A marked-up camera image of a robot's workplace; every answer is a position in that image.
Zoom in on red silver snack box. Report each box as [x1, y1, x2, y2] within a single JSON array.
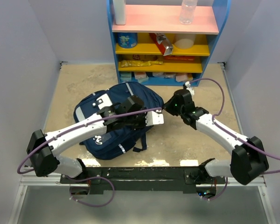
[[149, 33, 174, 56]]

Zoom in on blue round can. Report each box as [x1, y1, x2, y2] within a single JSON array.
[[117, 33, 138, 49]]

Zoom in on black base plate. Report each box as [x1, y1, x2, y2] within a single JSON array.
[[60, 166, 225, 195]]

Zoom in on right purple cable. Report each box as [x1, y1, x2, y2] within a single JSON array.
[[184, 77, 280, 201]]

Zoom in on aluminium frame rail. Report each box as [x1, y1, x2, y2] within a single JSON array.
[[20, 172, 63, 186]]

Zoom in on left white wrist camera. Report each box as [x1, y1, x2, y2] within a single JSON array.
[[145, 110, 164, 126]]

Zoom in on orange flat box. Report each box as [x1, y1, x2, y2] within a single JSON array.
[[164, 55, 195, 62]]

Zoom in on green sponge pack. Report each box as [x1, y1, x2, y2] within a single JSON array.
[[119, 71, 132, 82]]

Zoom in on clear plastic water bottle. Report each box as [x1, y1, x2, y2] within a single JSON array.
[[179, 0, 198, 25]]

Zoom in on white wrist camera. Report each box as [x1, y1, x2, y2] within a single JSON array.
[[145, 110, 164, 126], [183, 81, 195, 96]]

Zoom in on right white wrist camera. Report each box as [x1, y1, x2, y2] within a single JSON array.
[[183, 81, 195, 96]]

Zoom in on yellow snack bag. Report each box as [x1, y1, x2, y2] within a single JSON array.
[[119, 60, 163, 68]]

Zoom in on blue shelf unit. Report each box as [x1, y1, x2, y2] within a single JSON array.
[[106, 0, 231, 86]]

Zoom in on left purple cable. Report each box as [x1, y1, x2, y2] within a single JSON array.
[[16, 107, 163, 207]]

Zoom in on navy blue backpack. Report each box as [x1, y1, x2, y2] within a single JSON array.
[[73, 82, 164, 160]]

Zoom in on purple cable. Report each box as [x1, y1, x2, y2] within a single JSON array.
[[184, 77, 280, 201], [16, 107, 163, 207]]

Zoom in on orange pink sponge pack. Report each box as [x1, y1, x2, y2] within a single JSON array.
[[175, 73, 193, 82]]

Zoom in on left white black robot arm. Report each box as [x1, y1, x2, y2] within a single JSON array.
[[27, 94, 150, 183]]

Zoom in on white cylinder bottle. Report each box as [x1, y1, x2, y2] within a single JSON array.
[[113, 0, 126, 25]]

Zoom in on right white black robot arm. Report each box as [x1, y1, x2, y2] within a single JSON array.
[[163, 89, 269, 185]]

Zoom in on white plastic tub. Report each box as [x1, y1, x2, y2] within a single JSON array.
[[174, 34, 196, 49]]

